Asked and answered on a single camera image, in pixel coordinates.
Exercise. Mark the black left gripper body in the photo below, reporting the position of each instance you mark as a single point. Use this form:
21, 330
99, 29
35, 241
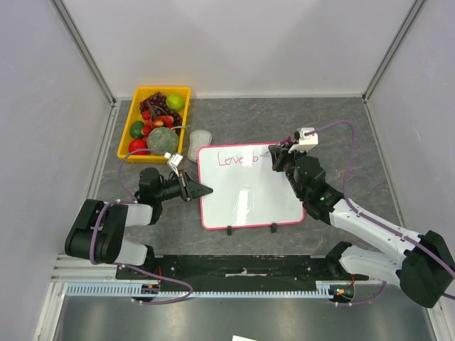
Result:
184, 185

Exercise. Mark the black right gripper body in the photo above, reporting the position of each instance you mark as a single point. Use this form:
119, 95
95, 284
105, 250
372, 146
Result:
282, 158

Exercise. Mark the pink framed whiteboard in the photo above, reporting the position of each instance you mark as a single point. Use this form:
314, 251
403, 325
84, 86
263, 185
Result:
246, 191

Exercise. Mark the white marker purple cap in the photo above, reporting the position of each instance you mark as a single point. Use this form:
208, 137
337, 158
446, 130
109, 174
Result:
279, 144

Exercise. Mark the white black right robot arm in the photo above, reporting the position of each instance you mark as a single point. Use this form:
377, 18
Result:
421, 265

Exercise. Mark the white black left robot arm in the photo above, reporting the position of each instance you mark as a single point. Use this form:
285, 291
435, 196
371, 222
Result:
97, 233

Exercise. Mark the white whiteboard eraser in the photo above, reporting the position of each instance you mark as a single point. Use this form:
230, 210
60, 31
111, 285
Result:
197, 140

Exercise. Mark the green netted melon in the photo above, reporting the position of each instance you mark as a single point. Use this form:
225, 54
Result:
163, 140

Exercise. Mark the red tomato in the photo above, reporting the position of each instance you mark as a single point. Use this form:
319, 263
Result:
138, 147

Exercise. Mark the dark green lime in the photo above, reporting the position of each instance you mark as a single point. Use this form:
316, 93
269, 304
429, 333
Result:
135, 130

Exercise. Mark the light green apple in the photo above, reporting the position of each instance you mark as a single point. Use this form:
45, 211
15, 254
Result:
175, 102

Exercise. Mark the dark red grape bunch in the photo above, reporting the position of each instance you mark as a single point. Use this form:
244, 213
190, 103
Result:
155, 101

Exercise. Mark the yellow plastic bin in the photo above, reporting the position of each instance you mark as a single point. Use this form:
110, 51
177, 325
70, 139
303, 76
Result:
140, 94

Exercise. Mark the white paper sheet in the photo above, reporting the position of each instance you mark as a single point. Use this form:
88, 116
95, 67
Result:
242, 338

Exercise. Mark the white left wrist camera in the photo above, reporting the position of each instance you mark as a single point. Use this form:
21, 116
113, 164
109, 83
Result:
173, 161

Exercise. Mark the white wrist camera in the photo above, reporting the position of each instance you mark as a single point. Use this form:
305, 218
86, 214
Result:
306, 139
173, 161

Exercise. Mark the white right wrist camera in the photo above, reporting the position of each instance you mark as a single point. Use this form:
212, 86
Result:
306, 139

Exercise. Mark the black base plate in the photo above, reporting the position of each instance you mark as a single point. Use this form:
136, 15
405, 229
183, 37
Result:
236, 273

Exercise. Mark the grey slotted cable duct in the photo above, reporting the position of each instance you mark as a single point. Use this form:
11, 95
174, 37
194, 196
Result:
147, 290

